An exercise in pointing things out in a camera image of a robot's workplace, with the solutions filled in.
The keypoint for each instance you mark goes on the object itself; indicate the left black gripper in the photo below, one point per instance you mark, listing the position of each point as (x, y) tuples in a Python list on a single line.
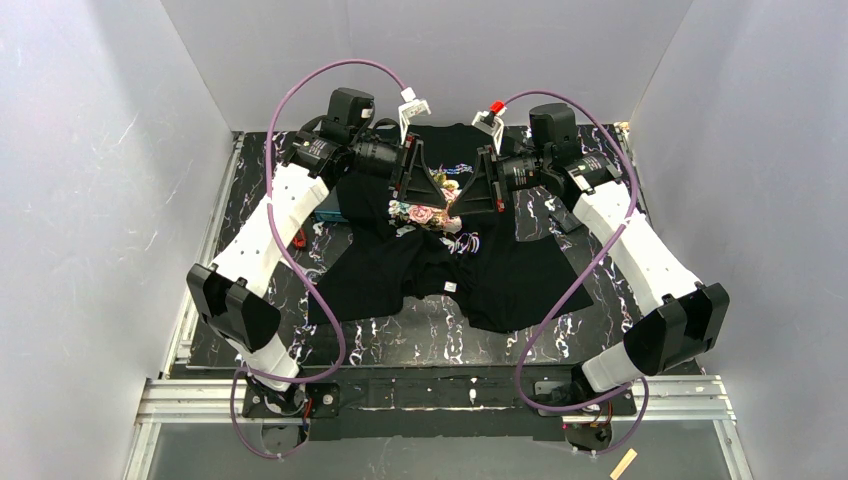
[(408, 168)]

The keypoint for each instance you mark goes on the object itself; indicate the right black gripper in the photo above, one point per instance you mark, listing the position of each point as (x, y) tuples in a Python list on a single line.
[(492, 179)]

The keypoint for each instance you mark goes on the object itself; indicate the black printed t-shirt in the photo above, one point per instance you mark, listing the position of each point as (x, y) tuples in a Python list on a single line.
[(400, 251)]

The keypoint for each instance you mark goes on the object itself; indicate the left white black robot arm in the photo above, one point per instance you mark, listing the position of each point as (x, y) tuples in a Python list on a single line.
[(228, 293)]

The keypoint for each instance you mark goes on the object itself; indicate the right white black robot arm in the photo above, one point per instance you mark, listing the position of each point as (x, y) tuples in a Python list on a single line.
[(682, 316)]

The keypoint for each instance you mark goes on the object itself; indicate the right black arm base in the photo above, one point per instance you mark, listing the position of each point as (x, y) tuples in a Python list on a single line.
[(561, 393)]

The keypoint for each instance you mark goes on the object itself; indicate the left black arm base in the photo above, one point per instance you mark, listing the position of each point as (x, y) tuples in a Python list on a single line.
[(319, 400)]

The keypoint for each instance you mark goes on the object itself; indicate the blue black box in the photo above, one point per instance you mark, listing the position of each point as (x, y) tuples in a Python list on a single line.
[(329, 210)]

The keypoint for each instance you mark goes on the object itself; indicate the black marble pattern mat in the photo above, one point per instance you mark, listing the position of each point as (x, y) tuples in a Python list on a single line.
[(432, 331)]

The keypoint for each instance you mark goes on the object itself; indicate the beige tape strip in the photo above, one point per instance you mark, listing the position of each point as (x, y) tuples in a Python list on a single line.
[(623, 464)]

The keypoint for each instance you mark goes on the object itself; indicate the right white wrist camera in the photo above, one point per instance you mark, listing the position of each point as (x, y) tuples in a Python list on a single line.
[(491, 123)]

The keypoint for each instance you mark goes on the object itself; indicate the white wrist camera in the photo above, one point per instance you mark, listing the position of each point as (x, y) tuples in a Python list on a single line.
[(491, 123), (411, 107)]

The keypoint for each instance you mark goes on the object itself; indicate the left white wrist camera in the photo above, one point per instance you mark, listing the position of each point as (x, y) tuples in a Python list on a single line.
[(411, 107)]

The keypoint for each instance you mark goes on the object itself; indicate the red handled tool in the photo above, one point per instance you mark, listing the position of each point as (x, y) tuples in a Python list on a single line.
[(299, 241)]

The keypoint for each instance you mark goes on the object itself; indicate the aluminium rail frame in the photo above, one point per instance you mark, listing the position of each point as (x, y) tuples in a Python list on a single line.
[(425, 422)]

